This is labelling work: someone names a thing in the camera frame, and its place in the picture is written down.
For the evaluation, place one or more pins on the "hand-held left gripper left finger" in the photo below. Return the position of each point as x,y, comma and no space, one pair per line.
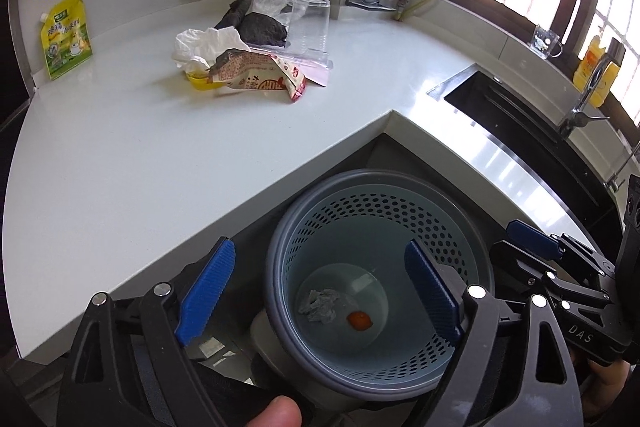
207,292

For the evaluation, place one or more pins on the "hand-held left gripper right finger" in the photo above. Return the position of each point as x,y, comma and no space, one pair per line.
432,287

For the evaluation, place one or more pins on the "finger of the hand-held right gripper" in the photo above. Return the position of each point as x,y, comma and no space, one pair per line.
520,264
532,237

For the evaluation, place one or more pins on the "grey perforated waste bin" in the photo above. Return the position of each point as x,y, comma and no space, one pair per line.
350,207

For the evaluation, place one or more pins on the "small yellow plastic cup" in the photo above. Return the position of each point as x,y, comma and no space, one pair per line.
197,79

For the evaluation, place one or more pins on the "red and white snack wrapper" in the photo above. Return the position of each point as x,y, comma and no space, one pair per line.
255,74

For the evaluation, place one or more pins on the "pink zip bag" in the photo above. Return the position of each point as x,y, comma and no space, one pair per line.
315,69

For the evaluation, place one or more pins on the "white tissue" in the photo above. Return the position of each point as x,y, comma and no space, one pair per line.
205,43

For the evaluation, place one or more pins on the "black bag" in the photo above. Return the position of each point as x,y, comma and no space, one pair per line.
262,29

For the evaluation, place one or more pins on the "dark grey cloth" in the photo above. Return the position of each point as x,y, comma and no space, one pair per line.
232,12

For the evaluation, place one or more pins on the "clear plastic cup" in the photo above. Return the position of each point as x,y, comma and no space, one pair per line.
310,27

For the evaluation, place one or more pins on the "person's right hand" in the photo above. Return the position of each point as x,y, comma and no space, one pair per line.
607,377

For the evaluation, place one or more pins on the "person's left hand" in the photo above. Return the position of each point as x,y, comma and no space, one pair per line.
275,413

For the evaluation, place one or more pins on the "small orange peel piece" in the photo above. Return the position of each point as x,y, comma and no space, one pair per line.
359,320

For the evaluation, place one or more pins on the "crumpled grey paper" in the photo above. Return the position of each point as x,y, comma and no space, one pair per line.
320,306

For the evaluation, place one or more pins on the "black kitchen sink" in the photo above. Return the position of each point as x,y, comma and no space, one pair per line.
500,107

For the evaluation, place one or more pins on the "metal faucet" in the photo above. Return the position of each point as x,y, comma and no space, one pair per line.
580,107

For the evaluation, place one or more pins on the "yellow oil bottle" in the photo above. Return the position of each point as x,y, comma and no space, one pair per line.
585,74

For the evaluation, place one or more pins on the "clear glass mug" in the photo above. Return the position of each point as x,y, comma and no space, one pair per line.
545,42

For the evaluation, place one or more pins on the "yellow seasoning pouch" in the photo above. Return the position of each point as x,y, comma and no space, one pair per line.
65,39

